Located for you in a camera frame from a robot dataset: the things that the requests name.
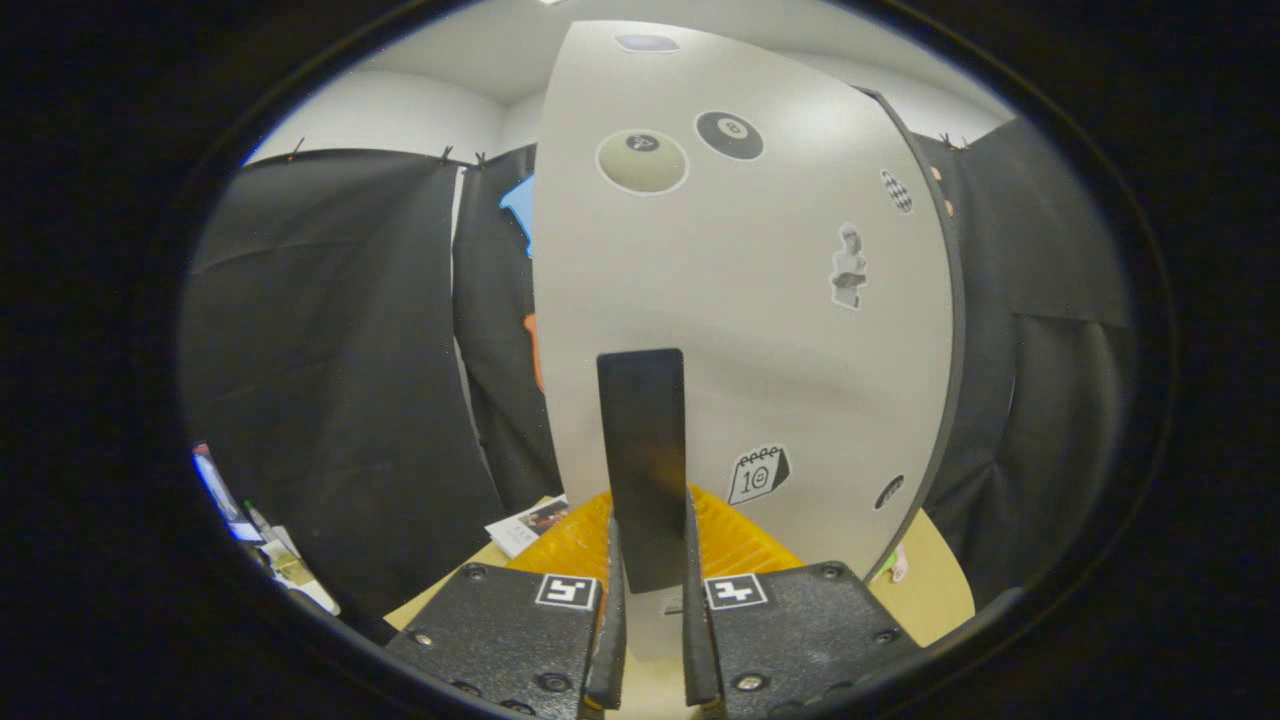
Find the white book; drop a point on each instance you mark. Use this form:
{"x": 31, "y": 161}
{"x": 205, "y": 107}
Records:
{"x": 520, "y": 528}

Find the green pink plush toy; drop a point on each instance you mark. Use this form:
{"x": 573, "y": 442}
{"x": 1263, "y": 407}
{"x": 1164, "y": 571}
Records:
{"x": 897, "y": 565}

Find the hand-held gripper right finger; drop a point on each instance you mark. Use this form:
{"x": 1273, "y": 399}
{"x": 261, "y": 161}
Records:
{"x": 698, "y": 650}

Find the pale coloured clutter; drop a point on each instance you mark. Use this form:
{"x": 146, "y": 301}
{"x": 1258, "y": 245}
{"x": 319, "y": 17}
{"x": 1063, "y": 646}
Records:
{"x": 285, "y": 565}

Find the grey shoe cabinet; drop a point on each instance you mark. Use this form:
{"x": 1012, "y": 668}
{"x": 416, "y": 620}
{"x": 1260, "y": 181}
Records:
{"x": 960, "y": 340}

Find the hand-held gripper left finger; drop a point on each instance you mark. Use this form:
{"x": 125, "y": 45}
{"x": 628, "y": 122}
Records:
{"x": 608, "y": 650}

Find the black backdrop cloth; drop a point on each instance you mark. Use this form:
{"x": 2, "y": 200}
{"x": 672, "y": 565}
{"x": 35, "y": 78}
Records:
{"x": 330, "y": 350}

